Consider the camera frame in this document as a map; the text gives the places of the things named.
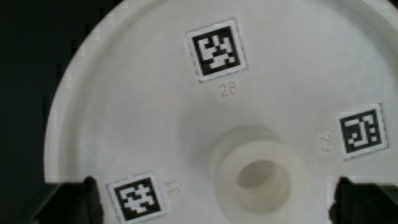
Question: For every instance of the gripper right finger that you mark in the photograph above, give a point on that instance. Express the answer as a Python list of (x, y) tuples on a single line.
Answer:
[(365, 203)]

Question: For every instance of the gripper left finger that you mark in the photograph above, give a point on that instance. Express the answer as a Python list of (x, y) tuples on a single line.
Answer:
[(73, 206)]

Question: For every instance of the white round table top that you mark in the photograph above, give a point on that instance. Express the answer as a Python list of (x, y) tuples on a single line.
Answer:
[(226, 109)]

